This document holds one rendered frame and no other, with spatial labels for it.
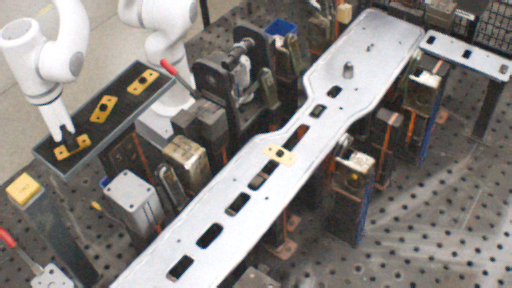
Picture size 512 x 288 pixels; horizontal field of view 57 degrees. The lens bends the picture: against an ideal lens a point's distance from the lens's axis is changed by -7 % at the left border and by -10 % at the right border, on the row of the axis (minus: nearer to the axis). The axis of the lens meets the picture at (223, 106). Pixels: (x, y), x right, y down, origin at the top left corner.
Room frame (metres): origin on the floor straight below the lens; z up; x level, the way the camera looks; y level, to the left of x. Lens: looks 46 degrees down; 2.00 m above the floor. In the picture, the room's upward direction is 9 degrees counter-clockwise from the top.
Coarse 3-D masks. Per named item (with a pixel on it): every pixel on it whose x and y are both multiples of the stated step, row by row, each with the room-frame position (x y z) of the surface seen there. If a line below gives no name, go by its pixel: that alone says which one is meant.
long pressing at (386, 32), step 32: (352, 32) 1.20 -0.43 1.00; (384, 32) 1.17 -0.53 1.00; (416, 32) 1.15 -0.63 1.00; (320, 64) 1.07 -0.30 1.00; (384, 64) 1.03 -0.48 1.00; (320, 96) 0.95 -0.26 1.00; (352, 96) 0.93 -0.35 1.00; (288, 128) 0.85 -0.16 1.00; (320, 128) 0.84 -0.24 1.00; (256, 160) 0.77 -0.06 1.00; (320, 160) 0.74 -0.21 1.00; (224, 192) 0.69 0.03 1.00; (256, 192) 0.68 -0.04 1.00; (288, 192) 0.67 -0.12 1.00; (192, 224) 0.62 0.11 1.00; (224, 224) 0.61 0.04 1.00; (256, 224) 0.59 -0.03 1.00; (160, 256) 0.55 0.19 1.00; (192, 256) 0.54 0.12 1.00; (224, 256) 0.53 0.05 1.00
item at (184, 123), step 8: (184, 112) 0.88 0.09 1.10; (176, 120) 0.86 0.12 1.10; (184, 120) 0.85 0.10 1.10; (192, 120) 0.85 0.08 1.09; (176, 128) 0.85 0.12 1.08; (184, 128) 0.83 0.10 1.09; (192, 128) 0.85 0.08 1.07; (184, 136) 0.83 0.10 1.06; (192, 136) 0.84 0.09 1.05; (200, 144) 0.86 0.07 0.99
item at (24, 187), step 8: (24, 176) 0.70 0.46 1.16; (16, 184) 0.68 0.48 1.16; (24, 184) 0.68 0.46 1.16; (32, 184) 0.68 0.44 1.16; (8, 192) 0.67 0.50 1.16; (16, 192) 0.66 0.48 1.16; (24, 192) 0.66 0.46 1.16; (32, 192) 0.66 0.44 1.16; (16, 200) 0.64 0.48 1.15; (24, 200) 0.64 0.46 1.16
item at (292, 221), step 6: (270, 162) 0.77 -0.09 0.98; (276, 162) 0.77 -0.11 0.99; (264, 168) 0.79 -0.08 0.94; (270, 168) 0.78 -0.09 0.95; (270, 174) 0.78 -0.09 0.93; (288, 204) 0.77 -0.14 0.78; (288, 210) 0.77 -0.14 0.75; (288, 216) 0.77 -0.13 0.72; (294, 216) 0.77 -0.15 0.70; (288, 222) 0.76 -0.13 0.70; (294, 222) 0.75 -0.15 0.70; (288, 228) 0.74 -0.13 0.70; (294, 228) 0.73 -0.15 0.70
